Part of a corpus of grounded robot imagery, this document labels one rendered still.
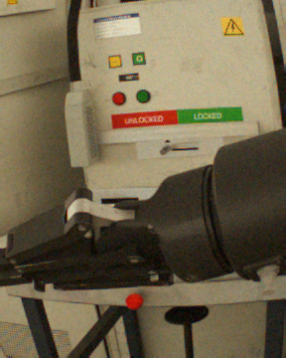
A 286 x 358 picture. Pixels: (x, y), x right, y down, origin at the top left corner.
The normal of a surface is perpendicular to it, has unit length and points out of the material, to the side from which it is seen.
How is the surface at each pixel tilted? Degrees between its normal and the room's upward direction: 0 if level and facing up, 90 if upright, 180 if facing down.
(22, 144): 90
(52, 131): 90
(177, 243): 85
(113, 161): 90
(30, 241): 54
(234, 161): 38
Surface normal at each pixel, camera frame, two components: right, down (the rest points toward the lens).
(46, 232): -0.67, -0.40
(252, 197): -0.44, -0.18
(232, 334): -0.28, 0.23
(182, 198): -0.47, -0.52
